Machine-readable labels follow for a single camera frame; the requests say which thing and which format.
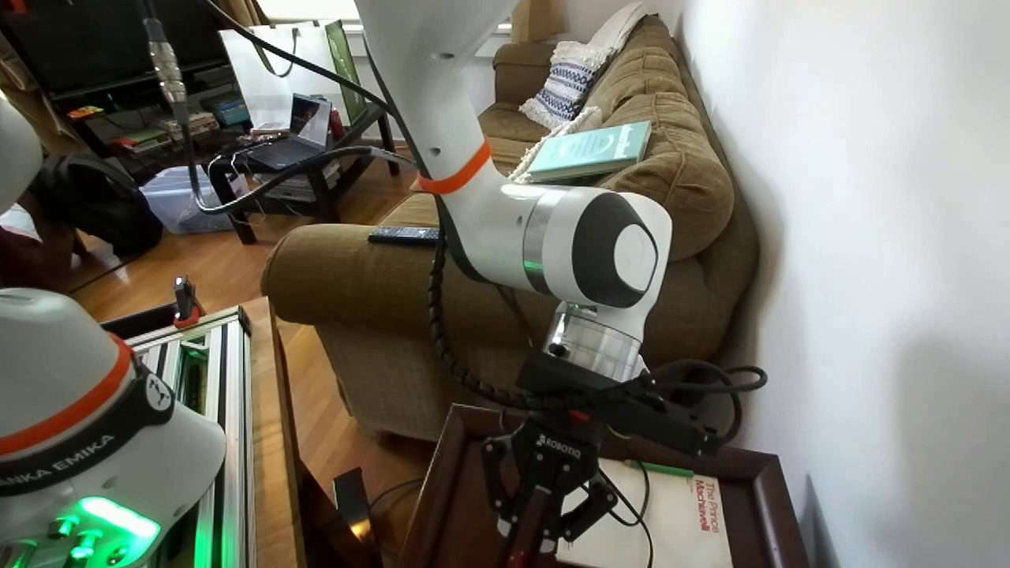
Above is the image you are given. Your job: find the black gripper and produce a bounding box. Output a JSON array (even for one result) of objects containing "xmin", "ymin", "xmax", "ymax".
[{"xmin": 484, "ymin": 420, "xmax": 617, "ymax": 541}]

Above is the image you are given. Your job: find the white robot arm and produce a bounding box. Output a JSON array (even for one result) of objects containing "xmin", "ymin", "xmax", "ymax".
[{"xmin": 0, "ymin": 0, "xmax": 672, "ymax": 561}]

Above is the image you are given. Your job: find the dark wooden tray table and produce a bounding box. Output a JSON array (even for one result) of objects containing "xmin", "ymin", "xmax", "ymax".
[{"xmin": 402, "ymin": 402, "xmax": 812, "ymax": 568}]

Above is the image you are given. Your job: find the white paper manual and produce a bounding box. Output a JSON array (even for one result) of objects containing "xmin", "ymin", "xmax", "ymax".
[{"xmin": 557, "ymin": 457, "xmax": 735, "ymax": 568}]

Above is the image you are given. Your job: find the olive green fabric sofa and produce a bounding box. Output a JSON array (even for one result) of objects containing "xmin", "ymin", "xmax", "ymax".
[{"xmin": 263, "ymin": 16, "xmax": 759, "ymax": 440}]

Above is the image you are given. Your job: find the black remote control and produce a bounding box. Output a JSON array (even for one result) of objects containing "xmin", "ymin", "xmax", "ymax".
[{"xmin": 366, "ymin": 226, "xmax": 439, "ymax": 247}]

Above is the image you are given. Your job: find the teal hardcover book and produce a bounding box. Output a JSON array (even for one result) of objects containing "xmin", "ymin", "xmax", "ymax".
[{"xmin": 527, "ymin": 118, "xmax": 649, "ymax": 183}]

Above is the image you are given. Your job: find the blue striped white pillow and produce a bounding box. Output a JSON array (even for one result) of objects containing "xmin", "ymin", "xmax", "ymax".
[{"xmin": 521, "ymin": 40, "xmax": 608, "ymax": 129}]

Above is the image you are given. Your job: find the clear plastic storage bin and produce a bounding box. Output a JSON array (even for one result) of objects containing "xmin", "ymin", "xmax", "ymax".
[{"xmin": 143, "ymin": 164, "xmax": 232, "ymax": 233}]

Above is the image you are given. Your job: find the white shopping bag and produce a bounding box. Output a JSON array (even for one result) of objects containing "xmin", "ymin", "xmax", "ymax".
[{"xmin": 222, "ymin": 22, "xmax": 333, "ymax": 131}]

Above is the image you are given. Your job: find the black low media stand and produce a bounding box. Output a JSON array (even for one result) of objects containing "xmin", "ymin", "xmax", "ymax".
[{"xmin": 59, "ymin": 60, "xmax": 403, "ymax": 247}]

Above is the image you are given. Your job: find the black backpack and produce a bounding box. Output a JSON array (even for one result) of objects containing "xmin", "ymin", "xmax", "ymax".
[{"xmin": 32, "ymin": 155, "xmax": 163, "ymax": 258}]

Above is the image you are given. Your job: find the black television screen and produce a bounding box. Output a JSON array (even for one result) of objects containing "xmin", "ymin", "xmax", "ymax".
[{"xmin": 0, "ymin": 0, "xmax": 224, "ymax": 94}]

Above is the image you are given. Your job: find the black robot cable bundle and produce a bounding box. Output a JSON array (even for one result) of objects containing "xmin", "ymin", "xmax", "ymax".
[{"xmin": 136, "ymin": 0, "xmax": 769, "ymax": 424}]

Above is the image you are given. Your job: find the aluminium frame stand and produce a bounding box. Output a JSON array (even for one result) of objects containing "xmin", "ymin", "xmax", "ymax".
[{"xmin": 129, "ymin": 308, "xmax": 253, "ymax": 568}]

